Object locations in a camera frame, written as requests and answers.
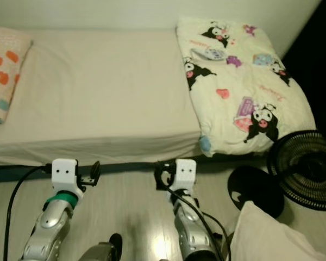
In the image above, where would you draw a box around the white pillow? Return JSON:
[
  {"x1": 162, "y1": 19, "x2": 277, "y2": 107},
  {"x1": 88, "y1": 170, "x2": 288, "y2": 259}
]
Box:
[{"x1": 229, "y1": 201, "x2": 326, "y2": 261}]

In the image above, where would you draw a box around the orange patterned pink pillow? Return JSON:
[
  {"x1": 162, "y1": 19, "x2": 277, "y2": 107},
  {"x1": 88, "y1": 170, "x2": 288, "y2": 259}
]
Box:
[{"x1": 0, "y1": 25, "x2": 34, "y2": 131}]

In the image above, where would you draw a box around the bed with cream sheet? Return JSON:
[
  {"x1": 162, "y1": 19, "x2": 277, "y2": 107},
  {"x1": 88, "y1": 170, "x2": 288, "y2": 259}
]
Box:
[{"x1": 0, "y1": 27, "x2": 316, "y2": 183}]

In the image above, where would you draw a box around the silver robot leg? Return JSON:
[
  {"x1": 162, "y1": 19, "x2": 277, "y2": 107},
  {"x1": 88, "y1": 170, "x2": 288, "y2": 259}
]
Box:
[{"x1": 78, "y1": 233, "x2": 123, "y2": 261}]

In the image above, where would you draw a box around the cream cartoon print quilt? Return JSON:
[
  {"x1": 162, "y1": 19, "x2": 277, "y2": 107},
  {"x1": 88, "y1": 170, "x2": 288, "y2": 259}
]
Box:
[{"x1": 176, "y1": 16, "x2": 317, "y2": 159}]

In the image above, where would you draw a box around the black standing fan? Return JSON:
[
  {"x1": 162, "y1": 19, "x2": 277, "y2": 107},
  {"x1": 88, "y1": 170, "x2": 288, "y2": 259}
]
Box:
[{"x1": 227, "y1": 130, "x2": 326, "y2": 219}]

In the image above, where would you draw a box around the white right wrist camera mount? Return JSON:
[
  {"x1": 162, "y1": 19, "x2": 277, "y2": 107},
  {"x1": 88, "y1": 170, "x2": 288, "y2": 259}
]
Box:
[{"x1": 171, "y1": 159, "x2": 197, "y2": 192}]

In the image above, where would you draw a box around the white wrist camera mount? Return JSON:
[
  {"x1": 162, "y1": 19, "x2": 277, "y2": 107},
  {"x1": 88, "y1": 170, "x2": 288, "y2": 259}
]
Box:
[
  {"x1": 171, "y1": 159, "x2": 197, "y2": 192},
  {"x1": 51, "y1": 158, "x2": 83, "y2": 197}
]

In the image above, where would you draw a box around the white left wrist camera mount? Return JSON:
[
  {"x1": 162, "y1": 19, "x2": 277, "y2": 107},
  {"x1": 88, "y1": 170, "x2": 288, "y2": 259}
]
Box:
[{"x1": 51, "y1": 158, "x2": 83, "y2": 197}]

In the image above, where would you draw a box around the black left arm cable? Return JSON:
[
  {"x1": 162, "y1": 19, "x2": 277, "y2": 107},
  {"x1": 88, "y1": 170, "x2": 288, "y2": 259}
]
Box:
[{"x1": 7, "y1": 165, "x2": 49, "y2": 261}]

